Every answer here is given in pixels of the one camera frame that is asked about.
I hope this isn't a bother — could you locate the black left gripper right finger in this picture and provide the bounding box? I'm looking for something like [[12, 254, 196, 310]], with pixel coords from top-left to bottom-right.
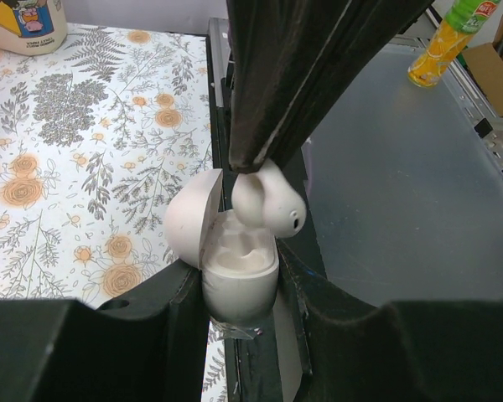
[[278, 244, 503, 401]]

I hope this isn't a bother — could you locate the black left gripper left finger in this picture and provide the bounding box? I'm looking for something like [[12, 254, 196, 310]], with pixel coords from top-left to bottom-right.
[[0, 261, 209, 401]]

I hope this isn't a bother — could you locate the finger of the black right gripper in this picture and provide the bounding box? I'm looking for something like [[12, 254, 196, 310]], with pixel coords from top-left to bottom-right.
[[227, 1, 351, 173], [257, 1, 431, 167]]

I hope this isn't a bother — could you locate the white earbud charging case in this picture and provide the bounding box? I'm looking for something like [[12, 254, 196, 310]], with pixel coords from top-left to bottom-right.
[[163, 168, 279, 328]]

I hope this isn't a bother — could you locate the white clip earbud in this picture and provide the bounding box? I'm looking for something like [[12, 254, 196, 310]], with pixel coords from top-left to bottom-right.
[[231, 159, 307, 238]]

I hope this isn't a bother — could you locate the green yellow drink bottle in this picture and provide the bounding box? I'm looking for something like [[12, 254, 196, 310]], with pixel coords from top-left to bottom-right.
[[407, 0, 501, 88]]

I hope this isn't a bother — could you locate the brown cardboard box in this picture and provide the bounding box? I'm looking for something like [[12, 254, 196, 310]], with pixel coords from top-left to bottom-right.
[[462, 15, 503, 117]]

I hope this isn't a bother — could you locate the jar with brown lid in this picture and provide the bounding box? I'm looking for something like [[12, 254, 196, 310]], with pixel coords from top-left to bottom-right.
[[0, 0, 68, 56]]

